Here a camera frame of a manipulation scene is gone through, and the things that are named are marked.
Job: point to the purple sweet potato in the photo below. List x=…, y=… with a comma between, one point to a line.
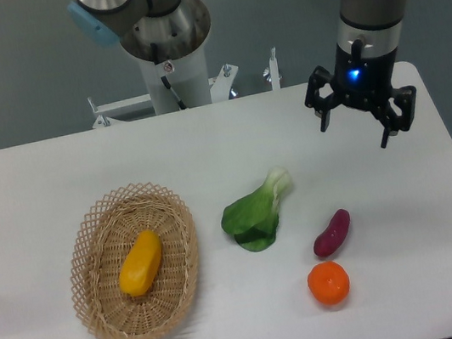
x=333, y=237

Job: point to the woven wicker basket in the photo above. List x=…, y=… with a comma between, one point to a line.
x=106, y=236

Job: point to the orange tangerine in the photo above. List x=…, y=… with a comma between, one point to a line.
x=329, y=283

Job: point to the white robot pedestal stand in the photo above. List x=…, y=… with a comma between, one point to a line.
x=171, y=86

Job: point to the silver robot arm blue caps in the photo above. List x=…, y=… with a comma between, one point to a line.
x=167, y=38

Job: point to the green bok choy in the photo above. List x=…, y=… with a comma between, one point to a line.
x=252, y=220

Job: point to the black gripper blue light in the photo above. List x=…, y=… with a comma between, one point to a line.
x=363, y=82

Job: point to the yellow mango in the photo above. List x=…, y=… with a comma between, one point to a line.
x=141, y=264

